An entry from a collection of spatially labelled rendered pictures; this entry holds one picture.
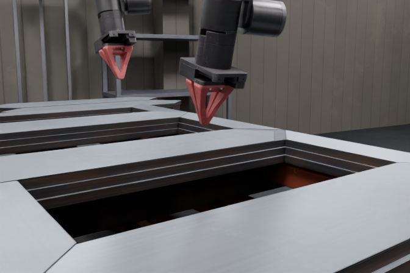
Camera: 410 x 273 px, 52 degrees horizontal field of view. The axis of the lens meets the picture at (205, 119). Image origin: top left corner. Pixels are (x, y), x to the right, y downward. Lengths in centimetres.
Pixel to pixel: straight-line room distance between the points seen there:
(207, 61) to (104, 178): 26
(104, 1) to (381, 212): 74
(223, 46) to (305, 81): 528
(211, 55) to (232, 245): 31
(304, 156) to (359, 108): 576
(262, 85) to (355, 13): 185
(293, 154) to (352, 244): 52
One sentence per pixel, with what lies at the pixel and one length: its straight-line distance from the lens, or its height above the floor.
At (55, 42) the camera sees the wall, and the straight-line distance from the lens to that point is 448.
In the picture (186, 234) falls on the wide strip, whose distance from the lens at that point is 45.
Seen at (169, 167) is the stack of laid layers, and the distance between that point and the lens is 77.
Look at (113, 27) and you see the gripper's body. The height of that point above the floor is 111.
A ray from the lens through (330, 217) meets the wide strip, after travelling 51.
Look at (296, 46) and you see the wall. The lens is 578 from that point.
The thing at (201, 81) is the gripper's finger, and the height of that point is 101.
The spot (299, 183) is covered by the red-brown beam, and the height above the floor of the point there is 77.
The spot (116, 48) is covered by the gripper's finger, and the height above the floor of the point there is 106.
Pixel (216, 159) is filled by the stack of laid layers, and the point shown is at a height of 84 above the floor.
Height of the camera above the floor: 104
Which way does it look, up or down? 8 degrees down
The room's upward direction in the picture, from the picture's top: straight up
